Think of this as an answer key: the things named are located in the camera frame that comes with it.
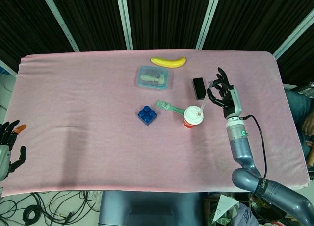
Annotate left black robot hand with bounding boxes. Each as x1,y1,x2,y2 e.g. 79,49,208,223
0,120,27,182

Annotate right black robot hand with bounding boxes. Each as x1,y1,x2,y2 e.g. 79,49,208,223
207,67,243,119

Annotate clear plastic straw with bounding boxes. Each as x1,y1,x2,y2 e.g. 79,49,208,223
200,81,213,114

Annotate red paper cup white lid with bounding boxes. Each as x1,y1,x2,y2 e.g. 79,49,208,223
183,105,205,129

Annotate clear container blue lid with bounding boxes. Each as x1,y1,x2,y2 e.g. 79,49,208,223
136,65,170,90

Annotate black box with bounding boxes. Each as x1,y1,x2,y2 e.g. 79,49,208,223
192,77,206,100

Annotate green brush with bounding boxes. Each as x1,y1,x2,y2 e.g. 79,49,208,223
156,100,187,117

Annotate seated person in jeans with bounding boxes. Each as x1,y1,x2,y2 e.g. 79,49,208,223
285,88,314,167

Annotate yellow banana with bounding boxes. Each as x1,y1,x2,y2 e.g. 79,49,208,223
150,56,187,68

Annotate blue building block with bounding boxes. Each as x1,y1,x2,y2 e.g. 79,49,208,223
137,105,157,126

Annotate pink tablecloth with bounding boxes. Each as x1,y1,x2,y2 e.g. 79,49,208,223
1,49,309,197

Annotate black curtain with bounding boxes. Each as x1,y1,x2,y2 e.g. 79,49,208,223
0,0,314,84

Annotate white paper sheet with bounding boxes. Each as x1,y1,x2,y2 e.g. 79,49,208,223
212,194,237,223

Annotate dark grey robot torso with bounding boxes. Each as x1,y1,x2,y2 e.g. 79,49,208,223
99,190,204,226

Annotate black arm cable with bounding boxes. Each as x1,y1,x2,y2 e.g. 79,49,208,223
239,115,268,180

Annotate black floor cables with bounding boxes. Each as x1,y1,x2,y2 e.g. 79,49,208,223
0,191,102,226

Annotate white frame post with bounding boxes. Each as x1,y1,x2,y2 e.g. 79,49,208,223
272,9,314,60
195,0,223,50
40,0,80,52
116,0,134,50

